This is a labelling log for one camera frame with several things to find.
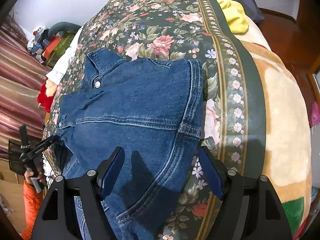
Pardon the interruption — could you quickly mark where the blue denim jacket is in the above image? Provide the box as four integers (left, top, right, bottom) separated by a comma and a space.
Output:
57, 48, 203, 239

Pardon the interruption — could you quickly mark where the orange left sleeve forearm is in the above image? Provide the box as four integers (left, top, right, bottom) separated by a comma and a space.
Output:
21, 180, 43, 240

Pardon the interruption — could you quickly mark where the left hand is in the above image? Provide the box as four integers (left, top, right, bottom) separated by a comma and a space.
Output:
24, 167, 46, 186

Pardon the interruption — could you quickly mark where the beige plush blanket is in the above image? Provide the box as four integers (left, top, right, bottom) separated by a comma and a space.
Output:
236, 20, 312, 237

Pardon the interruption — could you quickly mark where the red plush toy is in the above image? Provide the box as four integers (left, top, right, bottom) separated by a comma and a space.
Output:
37, 78, 57, 113

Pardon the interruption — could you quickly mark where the striped maroon curtain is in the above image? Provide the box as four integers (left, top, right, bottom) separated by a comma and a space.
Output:
0, 15, 50, 159

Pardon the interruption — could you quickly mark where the white folded shirt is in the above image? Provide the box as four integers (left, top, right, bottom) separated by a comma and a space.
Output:
46, 26, 84, 85

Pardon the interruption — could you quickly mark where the white stuffed toy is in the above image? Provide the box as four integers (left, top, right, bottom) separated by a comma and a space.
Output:
27, 26, 49, 56

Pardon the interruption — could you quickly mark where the wooden headboard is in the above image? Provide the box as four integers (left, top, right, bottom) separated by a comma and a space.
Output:
255, 0, 319, 110

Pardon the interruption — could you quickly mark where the yellow blanket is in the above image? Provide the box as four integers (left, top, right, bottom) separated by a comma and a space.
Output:
125, 0, 250, 35

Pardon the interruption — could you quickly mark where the dark floral bedspread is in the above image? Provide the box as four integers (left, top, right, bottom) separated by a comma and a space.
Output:
45, 0, 266, 239

